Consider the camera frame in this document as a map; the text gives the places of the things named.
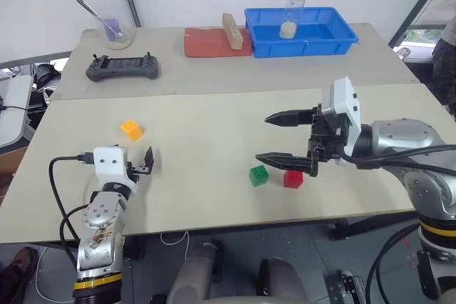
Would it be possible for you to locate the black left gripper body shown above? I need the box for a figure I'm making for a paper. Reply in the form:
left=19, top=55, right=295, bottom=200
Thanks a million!
left=126, top=161, right=151, bottom=182

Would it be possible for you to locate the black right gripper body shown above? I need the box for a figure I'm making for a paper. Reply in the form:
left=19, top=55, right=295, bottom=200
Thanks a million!
left=306, top=104, right=353, bottom=163

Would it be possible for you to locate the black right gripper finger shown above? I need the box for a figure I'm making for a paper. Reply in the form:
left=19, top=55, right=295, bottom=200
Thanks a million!
left=264, top=107, right=318, bottom=128
left=255, top=152, right=318, bottom=178

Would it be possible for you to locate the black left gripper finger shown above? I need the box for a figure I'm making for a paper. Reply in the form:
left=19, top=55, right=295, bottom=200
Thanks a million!
left=144, top=146, right=156, bottom=176

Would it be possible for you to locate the red toy cube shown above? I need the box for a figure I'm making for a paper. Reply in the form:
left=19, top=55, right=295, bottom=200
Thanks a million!
left=283, top=170, right=304, bottom=189

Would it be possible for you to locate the green toy cube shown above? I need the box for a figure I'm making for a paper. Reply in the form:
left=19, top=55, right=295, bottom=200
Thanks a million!
left=248, top=165, right=270, bottom=187

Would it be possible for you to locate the orange toy cube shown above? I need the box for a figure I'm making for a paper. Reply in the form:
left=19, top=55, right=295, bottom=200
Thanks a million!
left=120, top=119, right=144, bottom=142

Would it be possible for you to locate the blue plastic bin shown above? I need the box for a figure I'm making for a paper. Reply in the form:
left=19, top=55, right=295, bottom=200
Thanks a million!
left=244, top=6, right=360, bottom=59

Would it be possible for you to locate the clear plastic measuring cylinder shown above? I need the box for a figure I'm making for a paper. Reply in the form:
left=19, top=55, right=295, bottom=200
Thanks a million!
left=279, top=0, right=307, bottom=39

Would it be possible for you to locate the grey handheld remote controller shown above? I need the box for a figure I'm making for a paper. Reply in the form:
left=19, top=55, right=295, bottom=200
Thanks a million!
left=85, top=53, right=161, bottom=84

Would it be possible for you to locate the black table leg bar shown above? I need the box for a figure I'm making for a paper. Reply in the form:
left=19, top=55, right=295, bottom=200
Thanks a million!
left=326, top=215, right=418, bottom=241

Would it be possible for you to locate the wooden block with holes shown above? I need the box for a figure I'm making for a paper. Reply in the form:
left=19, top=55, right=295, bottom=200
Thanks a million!
left=221, top=12, right=244, bottom=51

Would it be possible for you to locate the red mat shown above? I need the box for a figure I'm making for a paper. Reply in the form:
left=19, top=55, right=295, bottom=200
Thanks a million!
left=183, top=26, right=253, bottom=58

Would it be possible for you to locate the grey rounded robot leg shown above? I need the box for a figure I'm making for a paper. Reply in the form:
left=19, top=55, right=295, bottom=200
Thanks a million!
left=165, top=241, right=224, bottom=304

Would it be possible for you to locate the dark rounded robot leg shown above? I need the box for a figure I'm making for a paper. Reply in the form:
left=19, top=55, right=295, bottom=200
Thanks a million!
left=255, top=256, right=309, bottom=304

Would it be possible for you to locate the glass beaker with grains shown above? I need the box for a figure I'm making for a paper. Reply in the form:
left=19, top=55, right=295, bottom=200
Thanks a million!
left=95, top=16, right=137, bottom=51

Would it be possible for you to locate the grey side desk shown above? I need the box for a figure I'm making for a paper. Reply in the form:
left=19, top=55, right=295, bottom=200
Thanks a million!
left=0, top=73, right=35, bottom=149

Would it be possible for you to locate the purple card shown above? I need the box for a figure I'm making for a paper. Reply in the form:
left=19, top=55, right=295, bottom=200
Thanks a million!
left=102, top=17, right=123, bottom=40

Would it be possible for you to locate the brown shoe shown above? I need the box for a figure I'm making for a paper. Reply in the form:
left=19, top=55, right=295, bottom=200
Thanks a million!
left=0, top=246, right=38, bottom=304

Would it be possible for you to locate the metal spoon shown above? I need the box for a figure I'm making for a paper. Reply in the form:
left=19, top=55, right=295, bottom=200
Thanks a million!
left=76, top=0, right=127, bottom=40

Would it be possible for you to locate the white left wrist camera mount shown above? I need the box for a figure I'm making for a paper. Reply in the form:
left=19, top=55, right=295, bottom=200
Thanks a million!
left=93, top=145, right=138, bottom=194

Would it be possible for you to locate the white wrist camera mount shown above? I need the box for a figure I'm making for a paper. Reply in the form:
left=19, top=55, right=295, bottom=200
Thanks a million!
left=320, top=76, right=364, bottom=156
left=93, top=145, right=138, bottom=194

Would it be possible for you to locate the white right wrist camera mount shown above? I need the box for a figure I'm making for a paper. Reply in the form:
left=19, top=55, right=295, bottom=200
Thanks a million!
left=320, top=76, right=364, bottom=156

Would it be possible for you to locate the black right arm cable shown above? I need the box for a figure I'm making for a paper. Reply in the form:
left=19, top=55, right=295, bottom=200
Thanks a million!
left=336, top=144, right=456, bottom=175

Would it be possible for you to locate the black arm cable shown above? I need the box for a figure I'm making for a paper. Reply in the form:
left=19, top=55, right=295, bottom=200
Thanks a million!
left=48, top=152, right=95, bottom=270
left=336, top=144, right=456, bottom=175

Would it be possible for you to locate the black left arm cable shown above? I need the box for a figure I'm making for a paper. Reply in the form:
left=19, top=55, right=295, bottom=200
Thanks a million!
left=48, top=152, right=95, bottom=270

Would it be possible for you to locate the white string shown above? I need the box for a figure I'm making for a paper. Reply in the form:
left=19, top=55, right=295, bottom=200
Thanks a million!
left=159, top=230, right=190, bottom=263

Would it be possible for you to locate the thin white floor cable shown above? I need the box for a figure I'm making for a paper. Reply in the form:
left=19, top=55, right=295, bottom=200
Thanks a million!
left=34, top=246, right=76, bottom=302

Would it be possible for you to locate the black hanging cable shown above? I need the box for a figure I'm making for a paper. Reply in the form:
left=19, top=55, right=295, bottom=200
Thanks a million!
left=366, top=223, right=420, bottom=304

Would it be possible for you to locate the dark window frame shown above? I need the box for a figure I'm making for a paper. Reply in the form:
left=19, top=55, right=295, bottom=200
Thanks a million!
left=387, top=0, right=456, bottom=48

